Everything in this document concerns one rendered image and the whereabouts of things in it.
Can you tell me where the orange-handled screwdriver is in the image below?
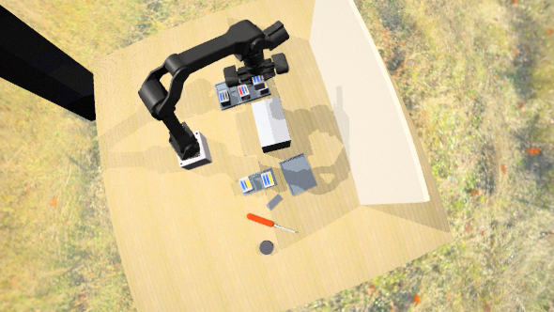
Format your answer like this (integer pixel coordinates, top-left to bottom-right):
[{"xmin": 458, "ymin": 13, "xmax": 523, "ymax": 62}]
[{"xmin": 247, "ymin": 213, "xmax": 296, "ymax": 233}]

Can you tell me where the beige flat wall panel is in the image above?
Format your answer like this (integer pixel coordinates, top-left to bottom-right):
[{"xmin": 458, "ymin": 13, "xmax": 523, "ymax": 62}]
[{"xmin": 309, "ymin": 0, "xmax": 430, "ymax": 205}]

